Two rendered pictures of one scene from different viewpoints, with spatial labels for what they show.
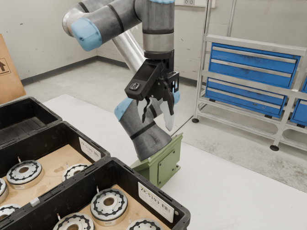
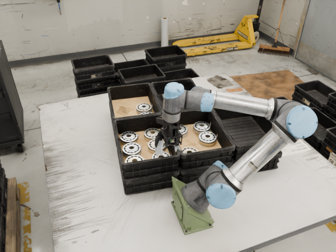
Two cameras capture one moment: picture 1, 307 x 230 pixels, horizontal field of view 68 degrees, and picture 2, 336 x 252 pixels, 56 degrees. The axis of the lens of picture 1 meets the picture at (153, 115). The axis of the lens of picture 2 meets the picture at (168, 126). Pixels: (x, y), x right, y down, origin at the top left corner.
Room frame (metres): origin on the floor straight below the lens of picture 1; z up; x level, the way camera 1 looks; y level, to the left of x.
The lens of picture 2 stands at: (1.13, -0.93, 1.99)
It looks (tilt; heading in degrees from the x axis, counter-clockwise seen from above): 36 degrees down; 123
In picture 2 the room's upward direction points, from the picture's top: 1 degrees clockwise
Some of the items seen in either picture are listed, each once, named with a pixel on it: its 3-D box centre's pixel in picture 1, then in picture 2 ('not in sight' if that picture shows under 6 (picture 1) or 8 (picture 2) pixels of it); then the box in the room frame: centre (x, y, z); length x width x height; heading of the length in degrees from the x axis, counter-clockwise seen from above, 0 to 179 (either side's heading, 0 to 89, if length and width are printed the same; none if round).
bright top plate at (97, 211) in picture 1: (108, 203); (161, 157); (0.41, 0.12, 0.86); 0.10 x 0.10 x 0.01
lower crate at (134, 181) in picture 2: not in sight; (145, 159); (0.29, 0.15, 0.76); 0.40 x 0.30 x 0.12; 137
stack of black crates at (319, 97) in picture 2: not in sight; (315, 106); (0.90, 2.11, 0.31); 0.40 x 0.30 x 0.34; 145
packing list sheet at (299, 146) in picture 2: not in sight; (282, 138); (0.87, 0.87, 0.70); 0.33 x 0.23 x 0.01; 144
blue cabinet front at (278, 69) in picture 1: (245, 80); not in sight; (1.91, -0.82, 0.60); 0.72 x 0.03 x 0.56; 54
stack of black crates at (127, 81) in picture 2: not in sight; (142, 93); (-0.61, 1.28, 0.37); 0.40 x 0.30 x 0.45; 54
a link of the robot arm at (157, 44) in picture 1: (157, 42); (172, 114); (0.56, -0.01, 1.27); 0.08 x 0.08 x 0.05
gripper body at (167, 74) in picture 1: (159, 73); (170, 130); (0.56, -0.02, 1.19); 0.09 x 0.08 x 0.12; 147
